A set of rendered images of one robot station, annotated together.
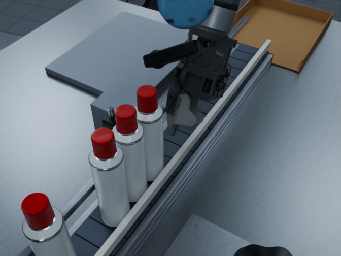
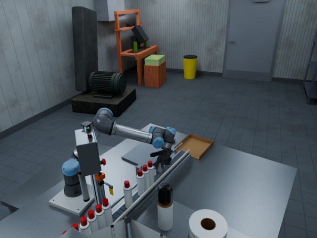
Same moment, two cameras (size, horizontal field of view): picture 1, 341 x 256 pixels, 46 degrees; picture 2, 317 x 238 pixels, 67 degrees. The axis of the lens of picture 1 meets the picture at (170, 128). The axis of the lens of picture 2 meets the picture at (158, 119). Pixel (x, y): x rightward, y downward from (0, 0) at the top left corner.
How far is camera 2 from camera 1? 1.07 m
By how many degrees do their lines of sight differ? 19
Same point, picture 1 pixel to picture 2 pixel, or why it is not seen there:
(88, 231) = (134, 197)
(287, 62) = (196, 156)
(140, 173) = (147, 182)
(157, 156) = (152, 179)
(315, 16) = (208, 141)
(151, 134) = (151, 172)
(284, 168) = (188, 186)
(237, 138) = (177, 178)
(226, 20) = (169, 146)
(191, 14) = (159, 145)
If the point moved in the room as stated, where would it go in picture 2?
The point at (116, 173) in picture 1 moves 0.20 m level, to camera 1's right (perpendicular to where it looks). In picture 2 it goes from (142, 180) to (172, 180)
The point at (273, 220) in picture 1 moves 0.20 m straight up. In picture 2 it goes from (183, 198) to (183, 175)
